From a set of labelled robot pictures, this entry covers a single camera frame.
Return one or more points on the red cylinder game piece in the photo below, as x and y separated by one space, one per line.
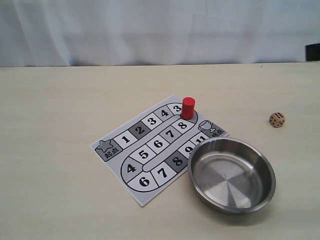
188 105

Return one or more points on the wooden die black pips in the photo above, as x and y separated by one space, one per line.
277 119

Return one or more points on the numbered paper game board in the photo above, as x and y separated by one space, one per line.
151 150

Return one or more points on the stainless steel round bowl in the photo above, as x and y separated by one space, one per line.
231 176

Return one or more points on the white backdrop curtain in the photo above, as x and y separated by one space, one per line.
50 33

